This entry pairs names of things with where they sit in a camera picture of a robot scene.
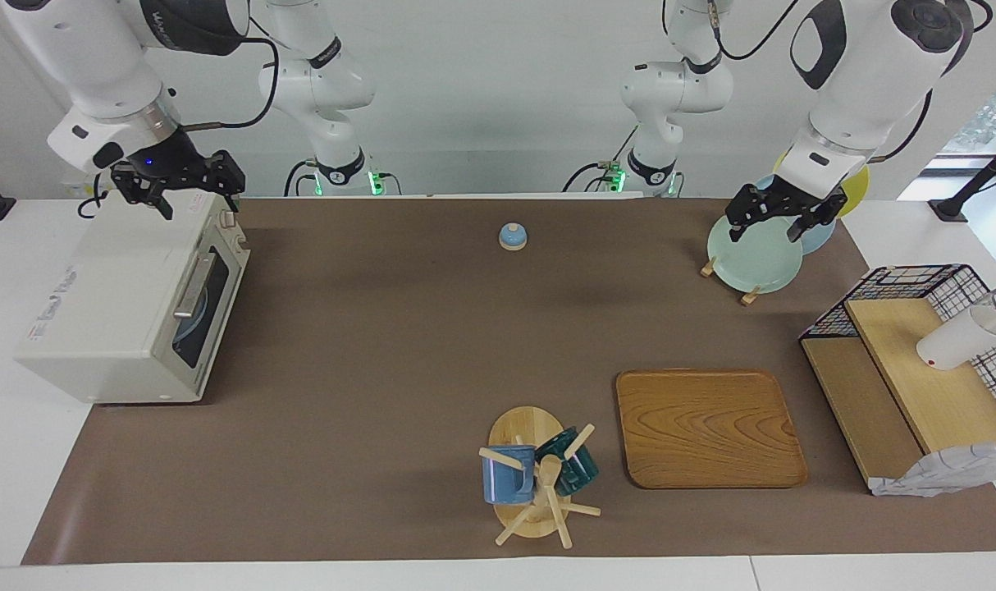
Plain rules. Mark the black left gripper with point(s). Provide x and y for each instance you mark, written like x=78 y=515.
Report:
x=785 y=203

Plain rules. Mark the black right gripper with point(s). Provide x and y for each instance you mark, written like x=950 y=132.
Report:
x=178 y=172

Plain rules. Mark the glass oven door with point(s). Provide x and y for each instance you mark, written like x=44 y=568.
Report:
x=219 y=328

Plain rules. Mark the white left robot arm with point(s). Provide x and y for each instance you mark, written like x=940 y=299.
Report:
x=863 y=90

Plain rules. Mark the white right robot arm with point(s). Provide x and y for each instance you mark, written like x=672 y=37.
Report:
x=96 y=66

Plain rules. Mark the beige toaster oven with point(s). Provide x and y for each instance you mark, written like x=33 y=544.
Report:
x=104 y=312

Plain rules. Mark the pale green plate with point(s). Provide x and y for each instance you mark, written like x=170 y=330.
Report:
x=752 y=258

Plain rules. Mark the light blue racked plate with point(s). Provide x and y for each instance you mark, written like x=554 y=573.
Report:
x=822 y=238

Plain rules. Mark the wooden plate rack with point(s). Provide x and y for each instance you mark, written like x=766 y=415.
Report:
x=749 y=297

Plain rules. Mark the yellow plate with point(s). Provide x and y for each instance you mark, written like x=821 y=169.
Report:
x=857 y=193

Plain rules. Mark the rectangular wooden tray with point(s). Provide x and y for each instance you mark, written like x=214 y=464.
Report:
x=707 y=427

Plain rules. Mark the black stand with long bar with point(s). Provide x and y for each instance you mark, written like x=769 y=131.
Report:
x=978 y=180

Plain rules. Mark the white cup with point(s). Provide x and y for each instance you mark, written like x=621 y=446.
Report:
x=953 y=343

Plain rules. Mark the brown table mat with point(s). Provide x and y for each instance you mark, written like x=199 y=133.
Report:
x=383 y=328

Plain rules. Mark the wooden shelf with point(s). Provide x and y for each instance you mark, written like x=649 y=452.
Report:
x=933 y=402

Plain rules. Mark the small blue white bell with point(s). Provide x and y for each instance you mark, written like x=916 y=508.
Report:
x=513 y=238

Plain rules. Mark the grey white cloth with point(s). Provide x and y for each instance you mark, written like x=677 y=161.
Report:
x=949 y=472

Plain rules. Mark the dark green mug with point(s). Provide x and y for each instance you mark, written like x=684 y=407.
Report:
x=576 y=472

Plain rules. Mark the wooden mug tree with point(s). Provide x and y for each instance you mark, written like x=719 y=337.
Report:
x=524 y=427

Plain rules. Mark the blue mug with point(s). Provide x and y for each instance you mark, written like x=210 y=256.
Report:
x=506 y=480

